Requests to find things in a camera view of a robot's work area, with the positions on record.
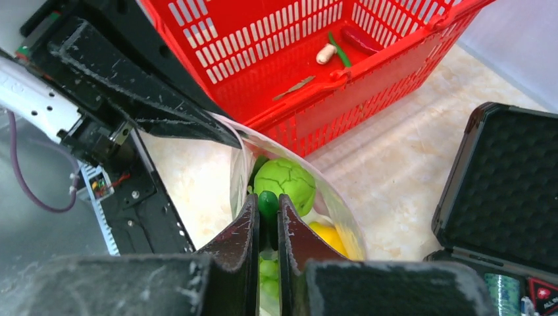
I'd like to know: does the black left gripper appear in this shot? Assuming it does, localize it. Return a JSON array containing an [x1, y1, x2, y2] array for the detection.
[[17, 1, 241, 171]]

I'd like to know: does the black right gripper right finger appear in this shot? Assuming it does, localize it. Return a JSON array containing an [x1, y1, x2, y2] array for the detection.
[[278, 194, 496, 315]]

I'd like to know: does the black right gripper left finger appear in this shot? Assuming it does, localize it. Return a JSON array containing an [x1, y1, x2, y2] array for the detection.
[[15, 194, 260, 315]]

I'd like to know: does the yellow toy fruit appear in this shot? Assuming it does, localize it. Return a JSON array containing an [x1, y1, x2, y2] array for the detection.
[[309, 222, 349, 257]]

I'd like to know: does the green pea pod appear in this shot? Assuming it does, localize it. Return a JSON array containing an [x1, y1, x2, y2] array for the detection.
[[258, 190, 280, 251]]

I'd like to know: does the green lime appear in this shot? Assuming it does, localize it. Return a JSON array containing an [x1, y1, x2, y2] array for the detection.
[[253, 158, 317, 217]]

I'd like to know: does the clear zip top bag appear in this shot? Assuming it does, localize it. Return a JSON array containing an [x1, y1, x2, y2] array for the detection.
[[209, 112, 368, 316]]

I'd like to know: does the green grape bunch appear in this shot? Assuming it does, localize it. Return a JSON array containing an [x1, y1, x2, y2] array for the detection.
[[259, 258, 280, 300]]

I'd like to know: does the red plastic basket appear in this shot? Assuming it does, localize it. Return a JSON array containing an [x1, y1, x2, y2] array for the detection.
[[142, 1, 487, 156]]

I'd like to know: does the small tan stick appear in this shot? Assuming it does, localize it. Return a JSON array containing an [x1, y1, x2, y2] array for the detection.
[[272, 76, 316, 101]]

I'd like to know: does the white toy mushroom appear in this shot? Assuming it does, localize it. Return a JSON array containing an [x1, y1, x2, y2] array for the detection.
[[315, 43, 337, 65]]

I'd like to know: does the open black foam case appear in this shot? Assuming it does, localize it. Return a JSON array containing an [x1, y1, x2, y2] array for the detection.
[[426, 102, 557, 315]]

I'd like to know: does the red chili pepper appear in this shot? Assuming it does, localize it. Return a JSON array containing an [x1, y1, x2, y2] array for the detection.
[[340, 26, 383, 56]]

